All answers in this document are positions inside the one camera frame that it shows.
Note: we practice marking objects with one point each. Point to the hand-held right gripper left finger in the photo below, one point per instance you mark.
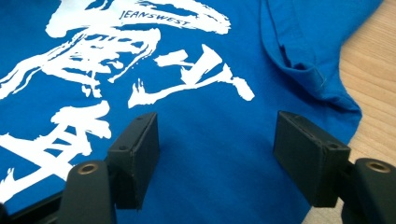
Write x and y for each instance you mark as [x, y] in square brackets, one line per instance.
[134, 155]

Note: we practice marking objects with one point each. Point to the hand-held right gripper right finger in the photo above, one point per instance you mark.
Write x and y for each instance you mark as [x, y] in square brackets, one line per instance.
[311, 161]

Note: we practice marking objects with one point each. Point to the blue T-shirt white print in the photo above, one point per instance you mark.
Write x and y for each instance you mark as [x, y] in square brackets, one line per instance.
[202, 155]

